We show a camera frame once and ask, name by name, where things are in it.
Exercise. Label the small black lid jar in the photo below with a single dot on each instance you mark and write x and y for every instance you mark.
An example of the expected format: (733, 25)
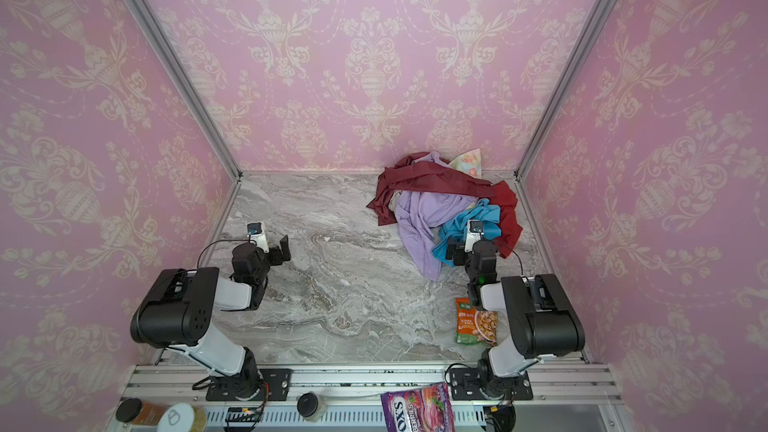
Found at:
(311, 406)

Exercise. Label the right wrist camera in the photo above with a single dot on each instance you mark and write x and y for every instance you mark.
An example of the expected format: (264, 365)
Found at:
(474, 233)

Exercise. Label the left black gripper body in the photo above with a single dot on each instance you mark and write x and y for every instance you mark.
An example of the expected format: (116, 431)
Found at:
(274, 253)

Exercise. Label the purple snack bag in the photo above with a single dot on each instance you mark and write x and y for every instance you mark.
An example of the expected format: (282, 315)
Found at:
(426, 409)

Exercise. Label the green orange snack packet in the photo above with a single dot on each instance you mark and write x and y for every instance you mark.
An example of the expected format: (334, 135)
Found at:
(474, 326)

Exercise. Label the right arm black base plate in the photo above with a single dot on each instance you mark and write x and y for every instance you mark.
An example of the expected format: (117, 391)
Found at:
(472, 384)

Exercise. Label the black lid amber jar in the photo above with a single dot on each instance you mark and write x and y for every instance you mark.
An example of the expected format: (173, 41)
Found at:
(139, 412)

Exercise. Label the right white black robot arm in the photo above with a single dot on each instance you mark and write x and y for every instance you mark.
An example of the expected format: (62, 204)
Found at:
(542, 323)

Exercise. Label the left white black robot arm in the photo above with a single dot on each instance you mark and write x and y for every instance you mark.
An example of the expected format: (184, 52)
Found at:
(177, 314)

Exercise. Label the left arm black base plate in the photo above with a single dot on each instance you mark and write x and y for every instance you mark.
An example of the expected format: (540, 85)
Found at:
(270, 384)

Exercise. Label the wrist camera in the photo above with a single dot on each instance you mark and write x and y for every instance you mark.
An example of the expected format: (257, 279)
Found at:
(474, 233)
(256, 235)

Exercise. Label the lavender purple cloth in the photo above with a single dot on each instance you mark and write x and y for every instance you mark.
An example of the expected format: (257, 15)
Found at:
(417, 213)

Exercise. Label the maroon red cloth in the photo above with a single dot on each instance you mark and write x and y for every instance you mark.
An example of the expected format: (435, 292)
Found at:
(418, 172)

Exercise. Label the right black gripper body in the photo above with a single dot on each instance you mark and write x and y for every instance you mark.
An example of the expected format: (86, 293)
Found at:
(459, 252)

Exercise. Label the floral pastel cloth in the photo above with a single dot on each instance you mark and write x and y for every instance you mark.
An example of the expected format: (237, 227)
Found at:
(469, 163)

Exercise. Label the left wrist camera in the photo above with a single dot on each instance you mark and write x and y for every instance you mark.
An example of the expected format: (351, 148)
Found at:
(256, 235)

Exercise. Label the teal blue cloth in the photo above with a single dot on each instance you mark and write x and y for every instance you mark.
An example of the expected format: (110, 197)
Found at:
(456, 230)

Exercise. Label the aluminium frame rail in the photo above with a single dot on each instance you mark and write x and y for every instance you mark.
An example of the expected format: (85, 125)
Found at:
(553, 382)

